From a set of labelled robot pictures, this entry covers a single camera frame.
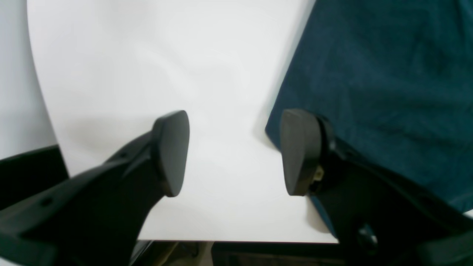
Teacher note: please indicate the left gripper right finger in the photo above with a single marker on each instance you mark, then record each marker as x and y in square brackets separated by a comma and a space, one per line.
[379, 217]

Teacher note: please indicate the dark navy T-shirt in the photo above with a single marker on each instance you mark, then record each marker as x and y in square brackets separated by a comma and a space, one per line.
[395, 80]

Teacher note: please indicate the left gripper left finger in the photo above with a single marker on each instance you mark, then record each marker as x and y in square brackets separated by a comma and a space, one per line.
[95, 218]

